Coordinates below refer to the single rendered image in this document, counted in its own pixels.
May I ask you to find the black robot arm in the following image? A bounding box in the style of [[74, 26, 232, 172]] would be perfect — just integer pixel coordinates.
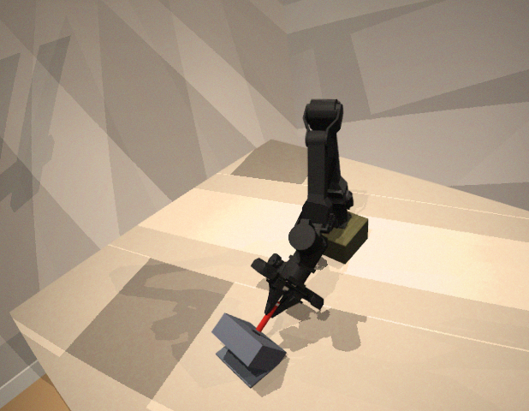
[[288, 98, 354, 265]]

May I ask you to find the dark red peg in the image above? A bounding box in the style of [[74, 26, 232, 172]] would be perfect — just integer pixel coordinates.
[[256, 302, 281, 332]]

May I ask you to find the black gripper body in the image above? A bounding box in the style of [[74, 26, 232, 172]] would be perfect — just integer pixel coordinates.
[[250, 252, 324, 311]]

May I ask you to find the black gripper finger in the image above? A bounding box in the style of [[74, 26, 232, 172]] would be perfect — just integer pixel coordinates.
[[264, 278, 285, 315], [271, 290, 303, 319]]

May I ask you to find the grey panel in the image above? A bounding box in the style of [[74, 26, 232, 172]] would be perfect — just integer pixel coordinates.
[[211, 313, 287, 388]]

